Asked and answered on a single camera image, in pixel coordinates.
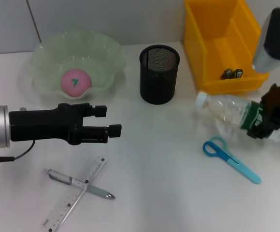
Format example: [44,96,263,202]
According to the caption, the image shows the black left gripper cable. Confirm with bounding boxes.
[0,140,36,167]

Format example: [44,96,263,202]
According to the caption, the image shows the blue capped scissors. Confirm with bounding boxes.
[202,136,262,185]

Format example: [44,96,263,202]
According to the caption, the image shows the clear plastic ruler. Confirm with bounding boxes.
[40,156,108,232]

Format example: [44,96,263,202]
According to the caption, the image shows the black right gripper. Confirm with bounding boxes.
[247,76,280,141]

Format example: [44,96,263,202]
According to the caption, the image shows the yellow plastic bin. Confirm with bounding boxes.
[183,0,270,94]

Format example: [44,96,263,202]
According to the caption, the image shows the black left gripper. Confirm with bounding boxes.
[9,103,122,146]

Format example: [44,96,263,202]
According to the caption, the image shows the pink toy peach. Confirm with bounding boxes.
[60,69,93,98]

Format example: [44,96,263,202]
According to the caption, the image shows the black mesh pen holder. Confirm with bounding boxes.
[139,44,181,105]

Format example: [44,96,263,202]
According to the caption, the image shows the silver ballpoint pen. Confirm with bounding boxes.
[43,168,116,201]

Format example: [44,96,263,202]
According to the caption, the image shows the clear green-label water bottle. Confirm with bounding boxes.
[195,91,280,143]

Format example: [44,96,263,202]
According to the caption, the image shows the translucent green fruit bowl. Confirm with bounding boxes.
[21,30,126,100]

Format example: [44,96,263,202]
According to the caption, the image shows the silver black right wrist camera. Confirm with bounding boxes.
[252,7,280,73]

